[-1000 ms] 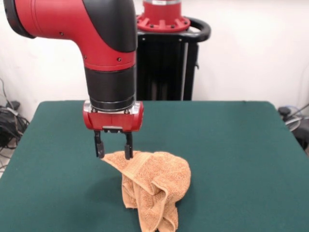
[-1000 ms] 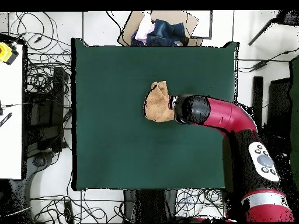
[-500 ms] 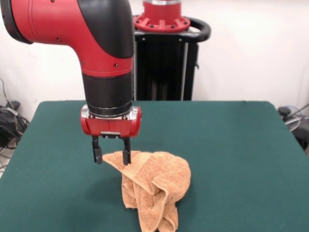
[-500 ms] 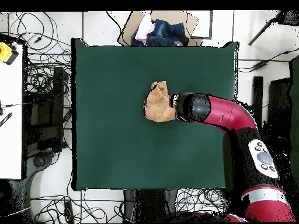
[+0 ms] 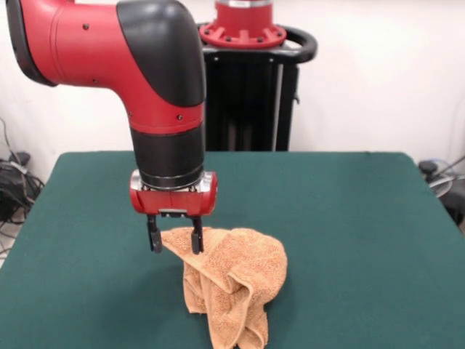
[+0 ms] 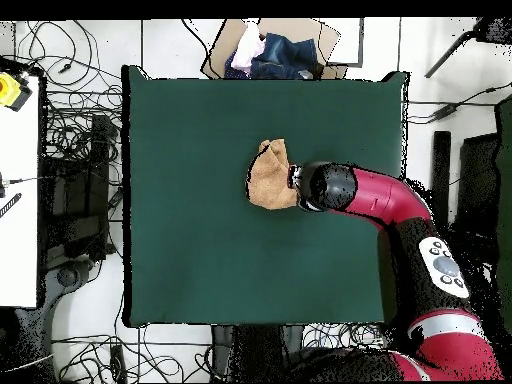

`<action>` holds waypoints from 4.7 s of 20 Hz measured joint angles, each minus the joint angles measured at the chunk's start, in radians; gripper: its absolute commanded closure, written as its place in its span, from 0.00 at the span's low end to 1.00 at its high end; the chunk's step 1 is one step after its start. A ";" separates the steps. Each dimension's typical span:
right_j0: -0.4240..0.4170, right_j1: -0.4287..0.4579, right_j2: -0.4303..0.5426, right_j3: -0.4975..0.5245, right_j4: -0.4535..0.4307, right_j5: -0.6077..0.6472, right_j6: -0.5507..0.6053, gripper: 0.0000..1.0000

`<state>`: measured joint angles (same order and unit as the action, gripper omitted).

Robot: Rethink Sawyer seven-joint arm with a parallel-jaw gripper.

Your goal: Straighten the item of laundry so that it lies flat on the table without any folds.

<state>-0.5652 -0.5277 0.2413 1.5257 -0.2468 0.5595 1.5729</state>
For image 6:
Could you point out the orange terry towel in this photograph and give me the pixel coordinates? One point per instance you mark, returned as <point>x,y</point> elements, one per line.
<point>268,184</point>

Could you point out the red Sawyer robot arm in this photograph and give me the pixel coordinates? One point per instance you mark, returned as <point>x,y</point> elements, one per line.
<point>384,196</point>

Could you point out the black flat panel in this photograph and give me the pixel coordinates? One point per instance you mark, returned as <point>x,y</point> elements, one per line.
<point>478,180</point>

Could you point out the dark green table cloth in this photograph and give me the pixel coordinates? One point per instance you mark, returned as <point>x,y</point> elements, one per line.
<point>192,240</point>

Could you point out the blue denim jeans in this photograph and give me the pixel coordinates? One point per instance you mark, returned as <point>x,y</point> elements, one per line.
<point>288,56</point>

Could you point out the pink garment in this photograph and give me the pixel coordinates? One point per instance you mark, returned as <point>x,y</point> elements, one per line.
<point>248,48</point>

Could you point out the black upright bar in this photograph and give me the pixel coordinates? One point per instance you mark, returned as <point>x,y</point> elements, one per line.
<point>442,176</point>

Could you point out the brown cardboard box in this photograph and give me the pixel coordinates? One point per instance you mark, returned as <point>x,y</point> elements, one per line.
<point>298,28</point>

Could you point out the black equipment stand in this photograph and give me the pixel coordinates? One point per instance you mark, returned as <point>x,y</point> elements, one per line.
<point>100,160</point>

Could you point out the grey round stand base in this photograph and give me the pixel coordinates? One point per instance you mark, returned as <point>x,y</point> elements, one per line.
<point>68,276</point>

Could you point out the black tripod leg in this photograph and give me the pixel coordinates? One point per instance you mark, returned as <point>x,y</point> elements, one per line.
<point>496,30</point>

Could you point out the black power strip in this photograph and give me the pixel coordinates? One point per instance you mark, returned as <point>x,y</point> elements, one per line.
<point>118,364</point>

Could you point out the white desk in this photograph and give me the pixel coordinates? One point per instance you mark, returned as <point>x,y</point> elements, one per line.
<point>18,248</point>

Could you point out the yellow emergency stop button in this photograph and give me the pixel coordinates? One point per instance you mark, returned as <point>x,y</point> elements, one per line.
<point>8,90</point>

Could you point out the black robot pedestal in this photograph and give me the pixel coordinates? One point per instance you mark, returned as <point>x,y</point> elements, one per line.
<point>222,344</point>

